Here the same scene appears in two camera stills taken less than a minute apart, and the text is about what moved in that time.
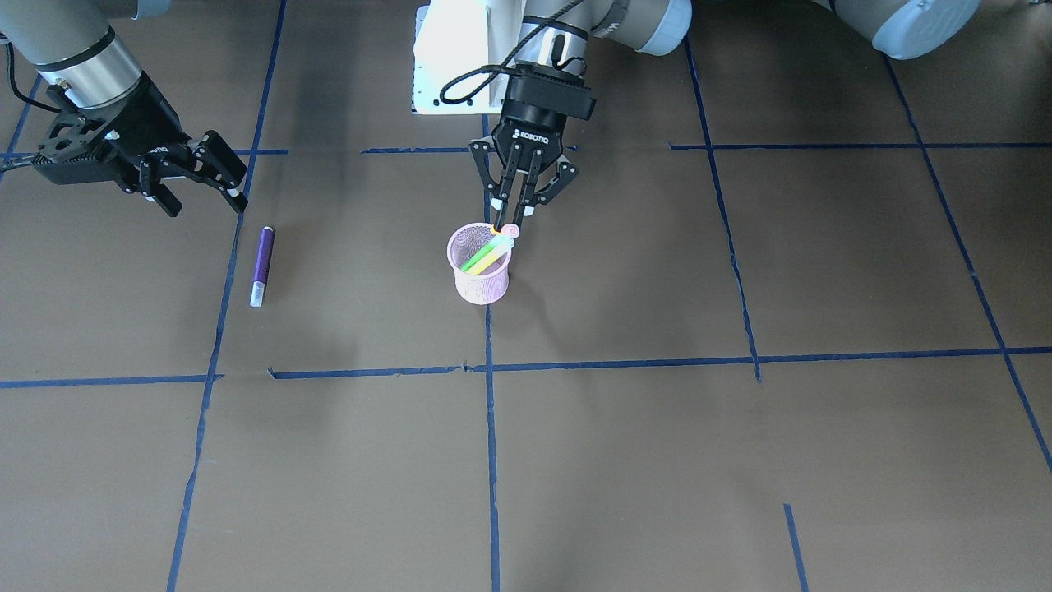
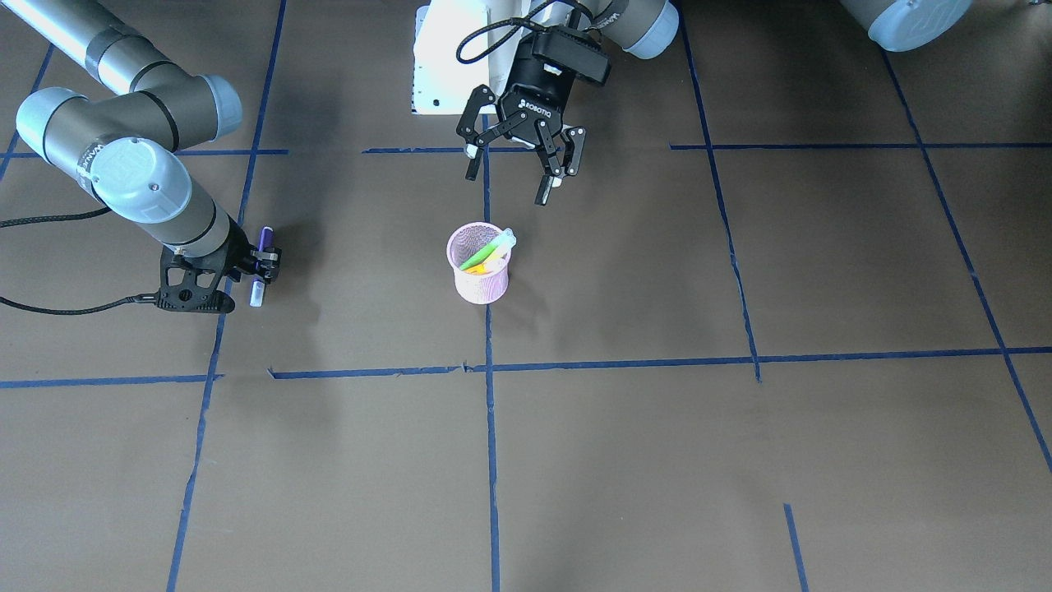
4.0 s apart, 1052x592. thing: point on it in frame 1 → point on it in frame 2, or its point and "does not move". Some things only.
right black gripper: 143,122 → 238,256
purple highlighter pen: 262,266 does not move
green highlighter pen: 482,253 does not move
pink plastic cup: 488,287 does not move
